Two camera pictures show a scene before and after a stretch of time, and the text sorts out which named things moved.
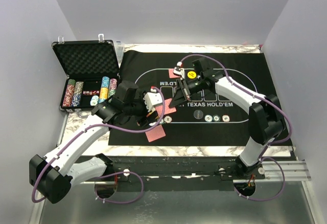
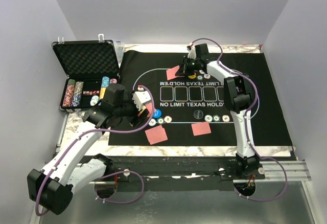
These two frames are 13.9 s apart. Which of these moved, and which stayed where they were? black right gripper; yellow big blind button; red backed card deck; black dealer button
Moved: red backed card deck; black right gripper
Stayed: black dealer button; yellow big blind button
